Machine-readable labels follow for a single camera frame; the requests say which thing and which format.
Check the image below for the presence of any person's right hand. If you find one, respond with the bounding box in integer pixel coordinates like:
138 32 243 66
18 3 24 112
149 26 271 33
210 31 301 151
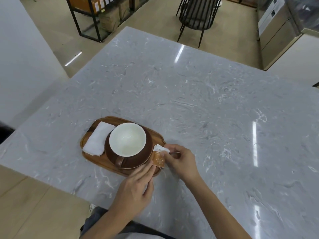
163 144 203 185

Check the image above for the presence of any person's left hand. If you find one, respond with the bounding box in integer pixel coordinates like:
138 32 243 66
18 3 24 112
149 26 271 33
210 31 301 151
111 160 155 214

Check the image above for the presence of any orange and white sugar packet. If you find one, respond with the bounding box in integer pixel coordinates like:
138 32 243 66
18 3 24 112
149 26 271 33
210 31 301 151
152 144 170 168

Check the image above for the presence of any person's left forearm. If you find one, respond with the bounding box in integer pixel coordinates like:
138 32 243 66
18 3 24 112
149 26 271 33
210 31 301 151
88 208 140 239

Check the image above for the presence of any person's right forearm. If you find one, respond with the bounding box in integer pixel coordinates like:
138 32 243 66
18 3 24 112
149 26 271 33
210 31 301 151
184 175 253 239

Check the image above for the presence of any brown saucer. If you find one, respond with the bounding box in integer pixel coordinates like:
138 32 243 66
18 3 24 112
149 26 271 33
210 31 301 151
104 128 154 169

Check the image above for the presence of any brown cup with white inside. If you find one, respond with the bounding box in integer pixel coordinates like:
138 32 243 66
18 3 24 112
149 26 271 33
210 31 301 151
109 122 147 168

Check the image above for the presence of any person's grey clothing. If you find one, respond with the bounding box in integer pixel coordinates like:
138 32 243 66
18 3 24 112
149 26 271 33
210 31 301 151
79 206 176 239

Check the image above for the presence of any wooden serving tray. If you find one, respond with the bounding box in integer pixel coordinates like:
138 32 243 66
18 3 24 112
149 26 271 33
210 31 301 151
80 116 166 177

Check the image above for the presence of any white folded napkin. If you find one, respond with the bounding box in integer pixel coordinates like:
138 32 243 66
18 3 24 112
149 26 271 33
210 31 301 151
82 121 116 157

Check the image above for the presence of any black slatted metal chair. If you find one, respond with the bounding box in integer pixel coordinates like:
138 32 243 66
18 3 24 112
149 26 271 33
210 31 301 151
176 0 223 48

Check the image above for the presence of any plain brown cardboard box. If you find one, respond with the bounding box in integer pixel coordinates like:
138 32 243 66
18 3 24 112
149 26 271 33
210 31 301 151
99 9 120 33
119 0 136 21

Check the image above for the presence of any black metal shelf rack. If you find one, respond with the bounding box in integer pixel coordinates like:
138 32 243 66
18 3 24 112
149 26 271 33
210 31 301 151
65 0 153 43

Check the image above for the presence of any beige counter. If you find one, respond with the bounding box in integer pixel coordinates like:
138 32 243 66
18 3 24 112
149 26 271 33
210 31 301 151
264 28 319 88

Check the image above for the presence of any stainless steel cabinet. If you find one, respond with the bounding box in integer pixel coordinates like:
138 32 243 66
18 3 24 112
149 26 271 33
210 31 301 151
257 0 304 70

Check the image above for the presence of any white appliance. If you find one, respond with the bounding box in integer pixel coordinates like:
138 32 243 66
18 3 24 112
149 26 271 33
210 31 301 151
258 0 285 37

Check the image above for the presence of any orange-brown cardboard box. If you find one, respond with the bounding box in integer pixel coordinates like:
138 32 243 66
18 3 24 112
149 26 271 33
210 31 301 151
68 0 106 13

